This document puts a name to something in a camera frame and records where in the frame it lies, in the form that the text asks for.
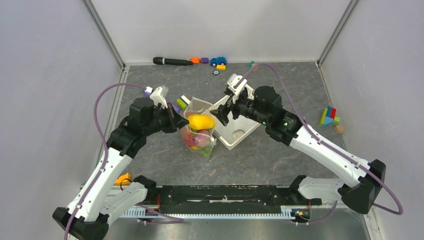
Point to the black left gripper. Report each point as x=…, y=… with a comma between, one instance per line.
x=175, y=119

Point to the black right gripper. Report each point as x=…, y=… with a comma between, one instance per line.
x=222, y=112

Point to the clear zip top bag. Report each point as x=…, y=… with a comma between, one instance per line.
x=197, y=106

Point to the purple toy onion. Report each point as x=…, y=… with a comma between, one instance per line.
x=202, y=138

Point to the green toy grapes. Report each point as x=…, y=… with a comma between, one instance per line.
x=205, y=151

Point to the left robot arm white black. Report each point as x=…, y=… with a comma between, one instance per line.
x=90, y=215

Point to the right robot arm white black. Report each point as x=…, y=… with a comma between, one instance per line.
x=358, y=181

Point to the purple toy microphone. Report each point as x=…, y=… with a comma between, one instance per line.
x=175, y=107

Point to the white perforated plastic basket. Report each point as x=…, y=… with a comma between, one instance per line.
x=224, y=133

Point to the small round toy wheel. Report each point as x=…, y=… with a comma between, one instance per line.
x=216, y=72

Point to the white toy garlic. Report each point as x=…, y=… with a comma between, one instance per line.
x=237, y=134

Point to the yellow toy brick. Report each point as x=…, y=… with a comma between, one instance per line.
x=221, y=67

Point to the green blue white brick stack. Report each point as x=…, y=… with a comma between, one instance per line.
x=183, y=102

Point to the blue toy car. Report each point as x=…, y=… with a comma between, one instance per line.
x=215, y=61

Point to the purple toy block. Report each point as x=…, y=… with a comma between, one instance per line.
x=204, y=60

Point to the orange toy piece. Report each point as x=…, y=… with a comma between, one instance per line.
x=195, y=60

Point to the black microphone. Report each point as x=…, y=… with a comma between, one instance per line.
x=170, y=61

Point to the multicolour block stack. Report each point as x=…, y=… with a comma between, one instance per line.
x=329, y=117

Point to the light wooden cube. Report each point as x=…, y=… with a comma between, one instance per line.
x=339, y=129

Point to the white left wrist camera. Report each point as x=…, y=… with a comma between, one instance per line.
x=158, y=95

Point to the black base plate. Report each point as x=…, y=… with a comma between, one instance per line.
x=225, y=199

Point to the white slotted cable duct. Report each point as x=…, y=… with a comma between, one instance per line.
x=137, y=212

